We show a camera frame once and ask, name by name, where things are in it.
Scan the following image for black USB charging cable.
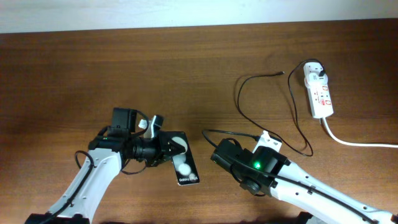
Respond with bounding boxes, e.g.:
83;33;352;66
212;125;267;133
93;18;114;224
236;58;327;157

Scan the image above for white USB charger plug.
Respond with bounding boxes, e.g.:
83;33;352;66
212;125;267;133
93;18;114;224
304;73;328;88

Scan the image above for white power strip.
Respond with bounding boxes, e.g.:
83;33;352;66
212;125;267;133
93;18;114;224
303;62;333;119

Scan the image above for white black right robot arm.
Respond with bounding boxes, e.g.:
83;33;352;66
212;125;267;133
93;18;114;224
211;139;397;223

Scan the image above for white power strip cord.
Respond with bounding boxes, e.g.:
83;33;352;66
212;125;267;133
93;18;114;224
320;116;398;149

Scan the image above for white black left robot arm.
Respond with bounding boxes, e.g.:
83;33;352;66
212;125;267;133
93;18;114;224
26;108;188;223

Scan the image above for black Samsung smartphone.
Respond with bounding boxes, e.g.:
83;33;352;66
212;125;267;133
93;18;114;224
167;131;200;186

